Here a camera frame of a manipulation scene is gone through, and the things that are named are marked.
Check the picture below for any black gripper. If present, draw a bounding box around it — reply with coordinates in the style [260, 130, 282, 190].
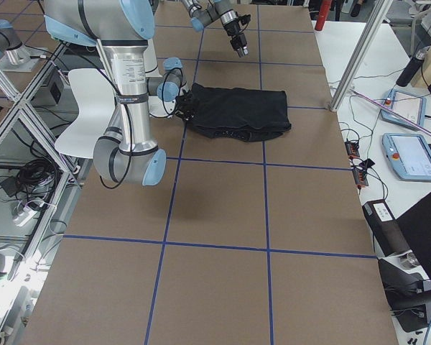
[222, 14, 249, 57]

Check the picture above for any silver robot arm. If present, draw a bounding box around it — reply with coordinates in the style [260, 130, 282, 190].
[44, 1, 184, 186]
[180, 0, 251, 58]

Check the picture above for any white plastic chair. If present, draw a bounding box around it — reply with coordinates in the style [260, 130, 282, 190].
[55, 68, 115, 159]

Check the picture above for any aluminium frame post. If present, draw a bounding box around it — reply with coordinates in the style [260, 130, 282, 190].
[329, 0, 392, 112]

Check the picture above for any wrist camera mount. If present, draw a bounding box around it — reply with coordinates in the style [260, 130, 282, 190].
[237, 14, 251, 28]
[173, 91, 200, 122]

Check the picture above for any black monitor on stand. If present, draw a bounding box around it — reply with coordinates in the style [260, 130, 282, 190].
[362, 192, 431, 332]

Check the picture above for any black printed t-shirt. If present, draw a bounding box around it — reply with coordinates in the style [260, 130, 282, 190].
[186, 83, 292, 142]

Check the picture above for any red fire extinguisher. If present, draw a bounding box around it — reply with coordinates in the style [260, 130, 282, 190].
[315, 0, 333, 31]

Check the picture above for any far teach pendant tablet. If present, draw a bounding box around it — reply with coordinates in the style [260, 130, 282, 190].
[383, 89, 427, 126]

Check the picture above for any black water bottle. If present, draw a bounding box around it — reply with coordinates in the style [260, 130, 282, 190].
[396, 46, 430, 87]

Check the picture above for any teach pendant tablet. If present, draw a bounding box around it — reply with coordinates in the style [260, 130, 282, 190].
[383, 89, 427, 126]
[381, 133, 431, 182]

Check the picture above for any near teach pendant tablet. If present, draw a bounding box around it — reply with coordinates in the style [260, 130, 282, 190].
[381, 133, 431, 182]

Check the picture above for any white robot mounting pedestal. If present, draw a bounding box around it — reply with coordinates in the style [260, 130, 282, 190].
[144, 39, 189, 118]

